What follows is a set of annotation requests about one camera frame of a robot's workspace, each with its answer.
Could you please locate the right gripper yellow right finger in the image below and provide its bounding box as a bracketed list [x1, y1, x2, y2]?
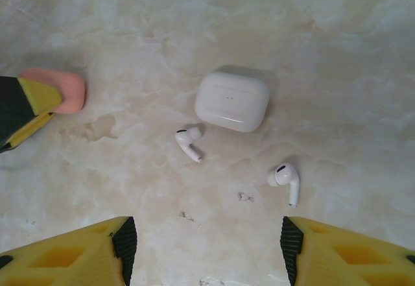
[280, 216, 415, 286]

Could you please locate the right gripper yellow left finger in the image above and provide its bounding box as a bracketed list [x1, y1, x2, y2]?
[0, 216, 136, 286]

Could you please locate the pink earbud charging case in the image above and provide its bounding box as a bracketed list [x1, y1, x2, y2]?
[19, 67, 87, 115]

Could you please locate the white wireless earbud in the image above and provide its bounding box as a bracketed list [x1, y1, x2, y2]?
[174, 126, 205, 163]
[266, 161, 302, 208]

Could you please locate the white earbud charging case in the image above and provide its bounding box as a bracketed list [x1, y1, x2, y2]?
[194, 67, 271, 134]

